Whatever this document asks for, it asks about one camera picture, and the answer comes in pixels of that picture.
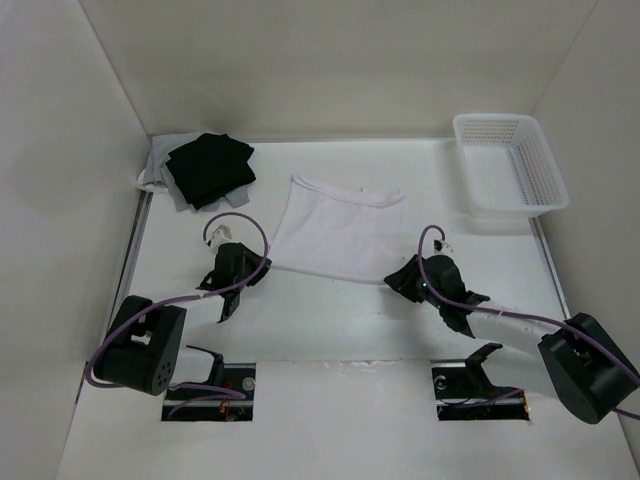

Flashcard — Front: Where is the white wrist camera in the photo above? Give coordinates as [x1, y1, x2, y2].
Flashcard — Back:
[433, 239, 453, 257]
[204, 225, 233, 253]

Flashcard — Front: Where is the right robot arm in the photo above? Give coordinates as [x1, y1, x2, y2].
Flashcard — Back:
[384, 255, 639, 424]

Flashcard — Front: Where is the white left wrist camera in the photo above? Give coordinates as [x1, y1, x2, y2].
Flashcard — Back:
[204, 225, 233, 253]

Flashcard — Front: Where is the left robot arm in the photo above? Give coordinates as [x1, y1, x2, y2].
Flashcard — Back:
[86, 242, 271, 399]

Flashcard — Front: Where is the white folded tank top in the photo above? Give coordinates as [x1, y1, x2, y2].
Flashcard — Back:
[135, 168, 168, 194]

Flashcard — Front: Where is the white plastic basket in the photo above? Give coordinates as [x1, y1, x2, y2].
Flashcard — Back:
[453, 113, 569, 219]

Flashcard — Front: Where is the grey folded tank top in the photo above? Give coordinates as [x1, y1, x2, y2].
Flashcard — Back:
[145, 131, 249, 212]

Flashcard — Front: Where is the black folded tank top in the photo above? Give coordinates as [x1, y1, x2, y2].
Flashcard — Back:
[166, 133, 256, 211]

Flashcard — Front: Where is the white tank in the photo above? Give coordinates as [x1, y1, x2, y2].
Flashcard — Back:
[269, 175, 406, 284]
[135, 168, 168, 194]

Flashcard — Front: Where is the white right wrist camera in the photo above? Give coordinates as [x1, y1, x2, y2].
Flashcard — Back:
[433, 239, 453, 257]

